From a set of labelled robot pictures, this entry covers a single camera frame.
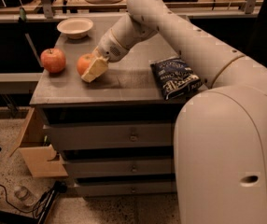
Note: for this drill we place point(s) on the white paper bowl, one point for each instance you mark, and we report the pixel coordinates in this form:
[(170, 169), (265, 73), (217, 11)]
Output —
[(75, 28)]

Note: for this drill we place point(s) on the blue chip bag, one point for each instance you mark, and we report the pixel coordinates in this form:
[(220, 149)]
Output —
[(174, 77)]

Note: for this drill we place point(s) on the cardboard box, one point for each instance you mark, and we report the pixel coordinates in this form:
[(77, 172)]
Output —
[(40, 157)]

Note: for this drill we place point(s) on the red apple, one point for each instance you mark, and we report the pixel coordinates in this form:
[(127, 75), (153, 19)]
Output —
[(53, 60)]

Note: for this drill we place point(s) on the grey drawer cabinet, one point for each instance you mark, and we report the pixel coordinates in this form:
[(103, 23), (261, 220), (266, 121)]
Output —
[(115, 134)]

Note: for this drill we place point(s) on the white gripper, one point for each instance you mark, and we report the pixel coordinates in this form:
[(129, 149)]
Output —
[(109, 48)]

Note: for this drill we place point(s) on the orange fruit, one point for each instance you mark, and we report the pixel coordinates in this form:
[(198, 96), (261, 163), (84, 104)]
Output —
[(83, 62)]

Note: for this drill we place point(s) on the clear plastic bottle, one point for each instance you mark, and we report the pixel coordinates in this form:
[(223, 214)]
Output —
[(25, 196)]

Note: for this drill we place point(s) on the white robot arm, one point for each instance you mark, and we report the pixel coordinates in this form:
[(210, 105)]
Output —
[(220, 136)]

